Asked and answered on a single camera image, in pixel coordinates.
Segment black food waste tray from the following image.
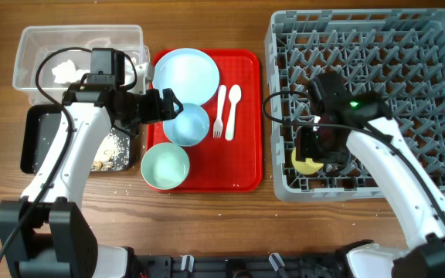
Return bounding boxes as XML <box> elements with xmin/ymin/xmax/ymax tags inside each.
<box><xmin>20</xmin><ymin>104</ymin><xmax>138</xmax><ymax>174</ymax></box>

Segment grey dishwasher rack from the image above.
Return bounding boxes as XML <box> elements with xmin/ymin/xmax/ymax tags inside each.
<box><xmin>264</xmin><ymin>8</ymin><xmax>445</xmax><ymax>202</ymax></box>

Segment mint green bowl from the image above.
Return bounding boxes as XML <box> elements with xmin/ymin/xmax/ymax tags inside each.
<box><xmin>141</xmin><ymin>143</ymin><xmax>190</xmax><ymax>191</ymax></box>

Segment white plastic spoon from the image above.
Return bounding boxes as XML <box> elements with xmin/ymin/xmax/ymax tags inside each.
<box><xmin>225</xmin><ymin>84</ymin><xmax>242</xmax><ymax>141</ymax></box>

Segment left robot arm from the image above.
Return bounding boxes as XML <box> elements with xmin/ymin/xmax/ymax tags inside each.
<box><xmin>0</xmin><ymin>48</ymin><xmax>184</xmax><ymax>277</ymax></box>

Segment crumpled white tissue in bin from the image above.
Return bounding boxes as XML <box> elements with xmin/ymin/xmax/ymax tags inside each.
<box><xmin>52</xmin><ymin>59</ymin><xmax>90</xmax><ymax>84</ymax></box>

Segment rice and food scraps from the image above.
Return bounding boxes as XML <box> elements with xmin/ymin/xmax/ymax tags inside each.
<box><xmin>91</xmin><ymin>133</ymin><xmax>131</xmax><ymax>171</ymax></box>

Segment yellow plastic cup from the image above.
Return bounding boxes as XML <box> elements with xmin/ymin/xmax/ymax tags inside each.
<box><xmin>291</xmin><ymin>148</ymin><xmax>324</xmax><ymax>175</ymax></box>

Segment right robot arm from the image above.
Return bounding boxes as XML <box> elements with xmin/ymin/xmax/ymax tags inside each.
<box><xmin>271</xmin><ymin>72</ymin><xmax>445</xmax><ymax>277</ymax></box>

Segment light blue plate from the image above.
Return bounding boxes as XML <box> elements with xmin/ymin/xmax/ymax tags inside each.
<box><xmin>153</xmin><ymin>48</ymin><xmax>220</xmax><ymax>106</ymax></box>

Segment light blue bowl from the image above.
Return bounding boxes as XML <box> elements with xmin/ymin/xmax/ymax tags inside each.
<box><xmin>163</xmin><ymin>103</ymin><xmax>210</xmax><ymax>147</ymax></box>

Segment red plastic tray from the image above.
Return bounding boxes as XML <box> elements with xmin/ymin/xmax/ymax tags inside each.
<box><xmin>146</xmin><ymin>49</ymin><xmax>263</xmax><ymax>193</ymax></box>

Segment white plastic fork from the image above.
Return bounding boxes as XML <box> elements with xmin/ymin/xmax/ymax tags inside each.
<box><xmin>212</xmin><ymin>85</ymin><xmax>227</xmax><ymax>138</ymax></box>

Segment clear plastic waste bin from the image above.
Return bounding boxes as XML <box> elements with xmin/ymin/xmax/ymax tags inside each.
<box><xmin>12</xmin><ymin>25</ymin><xmax>150</xmax><ymax>105</ymax></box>

